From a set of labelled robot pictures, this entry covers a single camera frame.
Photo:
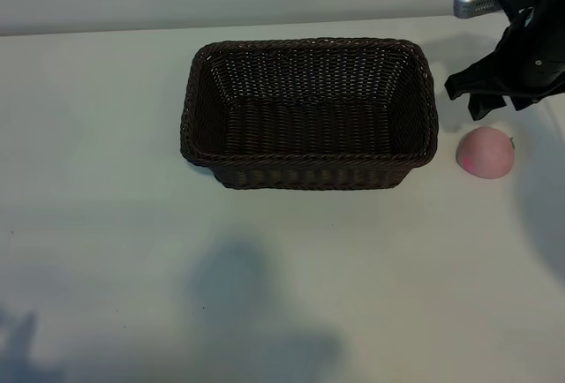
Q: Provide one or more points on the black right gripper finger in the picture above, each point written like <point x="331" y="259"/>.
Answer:
<point x="485" y="107"/>
<point x="472" y="83"/>

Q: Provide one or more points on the dark brown wicker basket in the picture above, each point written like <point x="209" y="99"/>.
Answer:
<point x="309" y="114"/>

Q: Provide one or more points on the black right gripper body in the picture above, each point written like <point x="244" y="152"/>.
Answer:
<point x="534" y="65"/>

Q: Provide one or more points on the pink peach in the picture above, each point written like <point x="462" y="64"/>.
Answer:
<point x="485" y="153"/>

